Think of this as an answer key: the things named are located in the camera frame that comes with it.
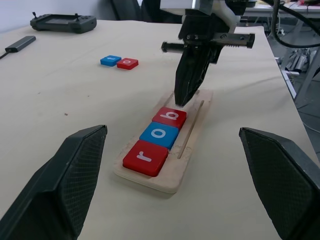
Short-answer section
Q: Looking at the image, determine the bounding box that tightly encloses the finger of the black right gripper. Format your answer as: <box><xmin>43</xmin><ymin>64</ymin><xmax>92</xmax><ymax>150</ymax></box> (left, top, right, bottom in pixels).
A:
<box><xmin>173</xmin><ymin>46</ymin><xmax>198</xmax><ymax>107</ymax></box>
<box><xmin>181</xmin><ymin>46</ymin><xmax>214</xmax><ymax>107</ymax></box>

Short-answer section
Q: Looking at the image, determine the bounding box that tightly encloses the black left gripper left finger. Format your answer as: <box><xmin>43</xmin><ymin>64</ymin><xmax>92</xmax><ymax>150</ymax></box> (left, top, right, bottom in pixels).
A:
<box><xmin>0</xmin><ymin>124</ymin><xmax>109</xmax><ymax>240</ymax></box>

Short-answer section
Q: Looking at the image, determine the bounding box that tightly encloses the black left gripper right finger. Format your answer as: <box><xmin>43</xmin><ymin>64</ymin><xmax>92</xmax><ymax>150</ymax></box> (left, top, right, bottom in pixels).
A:
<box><xmin>238</xmin><ymin>126</ymin><xmax>320</xmax><ymax>240</ymax></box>

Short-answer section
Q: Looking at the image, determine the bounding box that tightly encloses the red letter b block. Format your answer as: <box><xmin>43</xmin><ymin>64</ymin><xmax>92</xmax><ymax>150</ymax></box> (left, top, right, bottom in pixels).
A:
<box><xmin>151</xmin><ymin>106</ymin><xmax>188</xmax><ymax>131</ymax></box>

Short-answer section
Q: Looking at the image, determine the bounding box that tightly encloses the red letter o block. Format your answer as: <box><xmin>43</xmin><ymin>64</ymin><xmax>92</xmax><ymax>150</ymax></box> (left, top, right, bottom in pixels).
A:
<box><xmin>116</xmin><ymin>57</ymin><xmax>140</xmax><ymax>71</ymax></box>

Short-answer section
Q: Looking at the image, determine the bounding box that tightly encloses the blue letter o block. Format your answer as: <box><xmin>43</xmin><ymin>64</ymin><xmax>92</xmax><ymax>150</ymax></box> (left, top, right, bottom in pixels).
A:
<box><xmin>138</xmin><ymin>121</ymin><xmax>181</xmax><ymax>151</ymax></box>

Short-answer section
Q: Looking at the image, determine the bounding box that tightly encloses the light wooden letter tray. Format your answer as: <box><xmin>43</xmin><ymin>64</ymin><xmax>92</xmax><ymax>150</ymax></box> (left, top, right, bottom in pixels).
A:
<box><xmin>112</xmin><ymin>88</ymin><xmax>214</xmax><ymax>194</ymax></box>

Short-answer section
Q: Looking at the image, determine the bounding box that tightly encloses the blue letter t block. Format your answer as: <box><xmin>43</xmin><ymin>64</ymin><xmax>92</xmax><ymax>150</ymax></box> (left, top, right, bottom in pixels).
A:
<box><xmin>99</xmin><ymin>54</ymin><xmax>123</xmax><ymax>68</ymax></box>

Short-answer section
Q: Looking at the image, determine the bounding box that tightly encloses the red letter r block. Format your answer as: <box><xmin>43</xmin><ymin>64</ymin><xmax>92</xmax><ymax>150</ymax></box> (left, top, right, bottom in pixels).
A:
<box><xmin>122</xmin><ymin>139</ymin><xmax>170</xmax><ymax>178</ymax></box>

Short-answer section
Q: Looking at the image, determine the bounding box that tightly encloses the black office chair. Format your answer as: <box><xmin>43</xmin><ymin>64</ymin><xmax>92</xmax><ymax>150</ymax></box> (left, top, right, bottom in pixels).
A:
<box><xmin>109</xmin><ymin>0</ymin><xmax>186</xmax><ymax>25</ymax></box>

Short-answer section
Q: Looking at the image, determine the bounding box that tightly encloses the black handheld remote controller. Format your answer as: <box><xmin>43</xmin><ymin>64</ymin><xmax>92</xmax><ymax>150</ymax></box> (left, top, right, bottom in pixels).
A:
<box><xmin>29</xmin><ymin>11</ymin><xmax>98</xmax><ymax>35</ymax></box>

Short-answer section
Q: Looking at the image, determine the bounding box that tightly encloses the black rectangular adapter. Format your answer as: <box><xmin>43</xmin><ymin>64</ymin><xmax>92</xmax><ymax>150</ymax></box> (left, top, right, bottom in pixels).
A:
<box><xmin>4</xmin><ymin>35</ymin><xmax>37</xmax><ymax>54</ymax></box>

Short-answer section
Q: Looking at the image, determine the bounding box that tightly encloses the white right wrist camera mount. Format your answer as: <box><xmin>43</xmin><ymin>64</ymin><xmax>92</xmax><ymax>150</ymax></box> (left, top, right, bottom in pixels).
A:
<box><xmin>211</xmin><ymin>0</ymin><xmax>242</xmax><ymax>35</ymax></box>

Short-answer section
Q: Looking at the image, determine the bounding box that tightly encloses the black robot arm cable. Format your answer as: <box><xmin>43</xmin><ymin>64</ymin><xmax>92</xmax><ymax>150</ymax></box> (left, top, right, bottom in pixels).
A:
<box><xmin>262</xmin><ymin>0</ymin><xmax>320</xmax><ymax>50</ymax></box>

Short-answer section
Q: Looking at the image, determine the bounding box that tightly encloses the grey metal desk frame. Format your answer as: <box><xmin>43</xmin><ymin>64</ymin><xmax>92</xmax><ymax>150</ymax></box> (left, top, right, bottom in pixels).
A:
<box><xmin>281</xmin><ymin>23</ymin><xmax>320</xmax><ymax>108</ymax></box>

